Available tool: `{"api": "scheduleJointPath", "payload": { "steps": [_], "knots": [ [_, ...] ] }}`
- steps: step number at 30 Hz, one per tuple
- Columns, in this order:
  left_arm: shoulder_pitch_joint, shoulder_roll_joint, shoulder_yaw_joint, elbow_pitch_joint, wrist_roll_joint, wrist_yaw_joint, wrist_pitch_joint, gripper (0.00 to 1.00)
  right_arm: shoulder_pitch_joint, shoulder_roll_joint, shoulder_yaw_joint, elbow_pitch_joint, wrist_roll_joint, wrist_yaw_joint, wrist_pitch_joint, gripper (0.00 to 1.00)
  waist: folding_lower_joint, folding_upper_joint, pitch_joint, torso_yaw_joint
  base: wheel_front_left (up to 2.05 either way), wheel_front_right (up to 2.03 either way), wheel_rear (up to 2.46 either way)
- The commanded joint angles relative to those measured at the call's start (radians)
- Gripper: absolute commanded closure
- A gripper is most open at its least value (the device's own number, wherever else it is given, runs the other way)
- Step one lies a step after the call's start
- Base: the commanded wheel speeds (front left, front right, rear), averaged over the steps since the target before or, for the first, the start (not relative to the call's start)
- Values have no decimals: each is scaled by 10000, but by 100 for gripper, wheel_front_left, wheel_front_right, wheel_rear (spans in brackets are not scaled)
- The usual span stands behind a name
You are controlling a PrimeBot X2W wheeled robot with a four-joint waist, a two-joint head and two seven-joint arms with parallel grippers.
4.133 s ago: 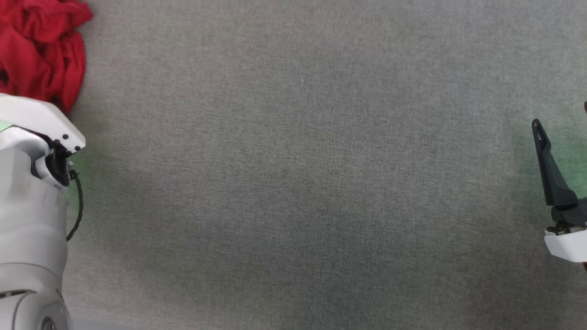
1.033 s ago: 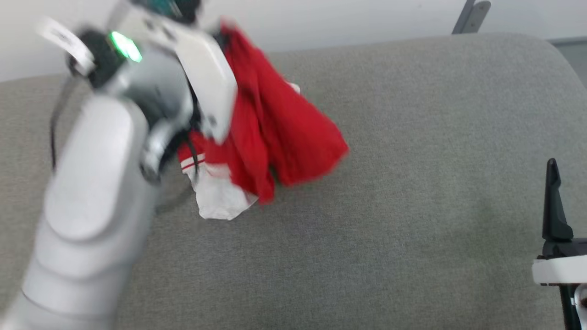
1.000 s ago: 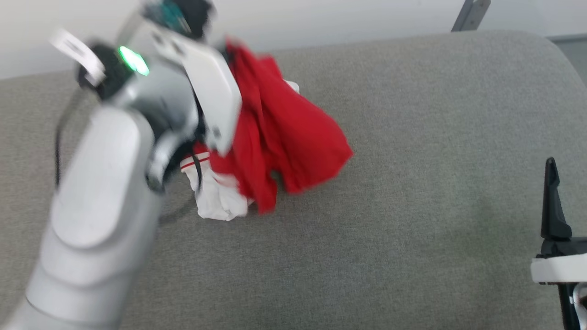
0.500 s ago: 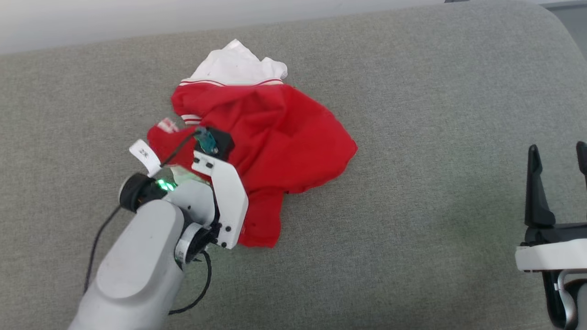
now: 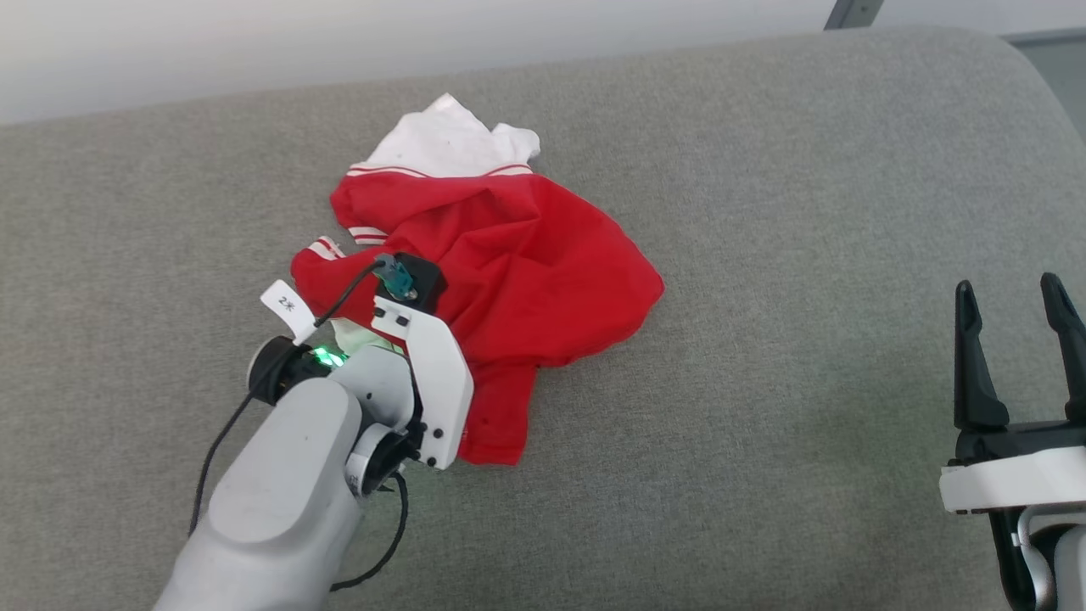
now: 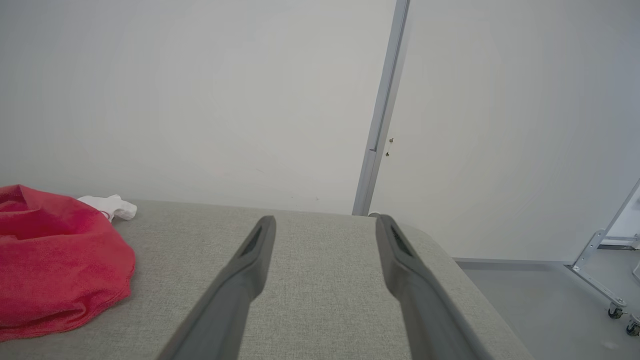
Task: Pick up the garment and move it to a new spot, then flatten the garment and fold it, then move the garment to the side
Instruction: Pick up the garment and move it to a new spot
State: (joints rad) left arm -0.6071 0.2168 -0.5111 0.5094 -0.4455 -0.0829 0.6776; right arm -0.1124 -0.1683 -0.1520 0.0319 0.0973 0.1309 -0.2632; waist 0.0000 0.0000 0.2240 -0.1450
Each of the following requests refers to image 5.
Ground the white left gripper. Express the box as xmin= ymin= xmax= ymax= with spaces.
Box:
xmin=373 ymin=296 xmax=474 ymax=471

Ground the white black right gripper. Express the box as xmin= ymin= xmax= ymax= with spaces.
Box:
xmin=939 ymin=272 xmax=1086 ymax=514

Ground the red basketball jersey white trim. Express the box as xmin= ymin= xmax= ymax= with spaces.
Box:
xmin=291 ymin=93 xmax=665 ymax=466

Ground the teal cable connector plug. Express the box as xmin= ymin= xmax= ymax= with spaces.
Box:
xmin=378 ymin=255 xmax=417 ymax=300

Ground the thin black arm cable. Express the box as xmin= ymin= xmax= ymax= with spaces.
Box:
xmin=188 ymin=259 xmax=410 ymax=592

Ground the white cable label tag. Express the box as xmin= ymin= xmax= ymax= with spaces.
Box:
xmin=260 ymin=279 xmax=316 ymax=345

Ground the grey metal post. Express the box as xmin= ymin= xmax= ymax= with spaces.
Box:
xmin=825 ymin=0 xmax=884 ymax=31

